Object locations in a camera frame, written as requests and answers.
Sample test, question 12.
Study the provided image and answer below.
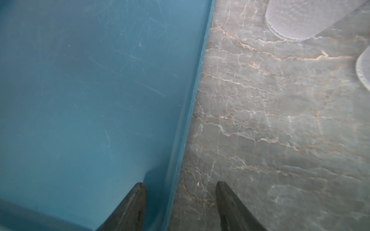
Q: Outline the frosted dotted plastic cup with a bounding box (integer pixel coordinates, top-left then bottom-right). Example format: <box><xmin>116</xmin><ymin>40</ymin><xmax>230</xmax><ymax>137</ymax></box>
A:
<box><xmin>265</xmin><ymin>0</ymin><xmax>365</xmax><ymax>42</ymax></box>

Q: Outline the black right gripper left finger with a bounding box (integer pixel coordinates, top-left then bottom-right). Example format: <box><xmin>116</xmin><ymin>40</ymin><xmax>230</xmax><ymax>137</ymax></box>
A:
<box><xmin>97</xmin><ymin>182</ymin><xmax>147</xmax><ymax>231</ymax></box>

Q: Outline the teal plastic tray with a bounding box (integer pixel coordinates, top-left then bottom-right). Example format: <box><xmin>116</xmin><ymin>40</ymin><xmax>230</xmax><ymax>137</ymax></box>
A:
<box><xmin>1</xmin><ymin>1</ymin><xmax>215</xmax><ymax>231</ymax></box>

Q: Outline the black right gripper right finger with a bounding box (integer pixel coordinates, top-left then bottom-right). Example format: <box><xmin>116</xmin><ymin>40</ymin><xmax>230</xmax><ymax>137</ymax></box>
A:
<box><xmin>215</xmin><ymin>181</ymin><xmax>267</xmax><ymax>231</ymax></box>

